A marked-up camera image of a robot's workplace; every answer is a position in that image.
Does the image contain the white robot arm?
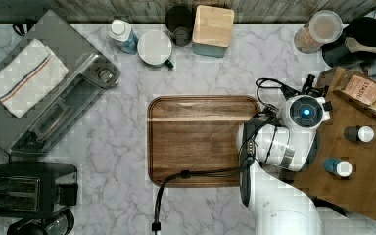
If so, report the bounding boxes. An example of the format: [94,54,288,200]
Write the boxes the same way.
[236,95,330,235]

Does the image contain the wooden drawer cabinet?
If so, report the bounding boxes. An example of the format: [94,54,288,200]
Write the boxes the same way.
[293,67,376,220]

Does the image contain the wooden cutting board tray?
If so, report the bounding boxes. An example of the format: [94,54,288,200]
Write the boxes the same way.
[147,95,259,185]

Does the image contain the green mug white inside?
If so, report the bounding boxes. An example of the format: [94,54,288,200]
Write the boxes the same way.
[137,30,174,69]

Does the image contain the teal tin with wooden lid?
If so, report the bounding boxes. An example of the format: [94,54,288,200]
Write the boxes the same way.
[192,5,235,58]

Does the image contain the dark grey cup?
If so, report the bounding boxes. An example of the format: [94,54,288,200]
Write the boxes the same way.
[165,6,194,47]

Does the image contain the silver toaster oven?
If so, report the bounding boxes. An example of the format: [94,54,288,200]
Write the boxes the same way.
[0,11,120,157]

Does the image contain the blue bottle white cap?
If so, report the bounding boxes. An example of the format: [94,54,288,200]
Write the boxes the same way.
[109,20,138,55]

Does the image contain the blue spice shaker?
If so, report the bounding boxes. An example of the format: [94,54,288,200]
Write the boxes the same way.
[323,158,353,177]

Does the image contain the clear jar with plastic lid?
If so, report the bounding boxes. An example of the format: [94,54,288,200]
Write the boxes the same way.
[294,10,343,54]

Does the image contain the striped white dish towel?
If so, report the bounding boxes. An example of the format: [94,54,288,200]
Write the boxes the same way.
[0,39,69,118]

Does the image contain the wooden tea organizer box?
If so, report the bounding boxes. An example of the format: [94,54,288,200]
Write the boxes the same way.
[329,67,376,121]

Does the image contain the orange Stash tea packets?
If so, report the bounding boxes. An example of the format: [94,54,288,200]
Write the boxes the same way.
[344,75,376,106]

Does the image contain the dark grey spice shaker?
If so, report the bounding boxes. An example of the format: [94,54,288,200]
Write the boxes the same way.
[344,125,375,143]

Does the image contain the wooden spoon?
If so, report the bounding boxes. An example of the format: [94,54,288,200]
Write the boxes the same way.
[345,37,376,53]

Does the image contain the black toaster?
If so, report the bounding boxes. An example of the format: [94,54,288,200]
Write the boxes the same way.
[0,161,78,218]

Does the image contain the black round pot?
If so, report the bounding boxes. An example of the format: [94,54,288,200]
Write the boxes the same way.
[321,17,376,68]

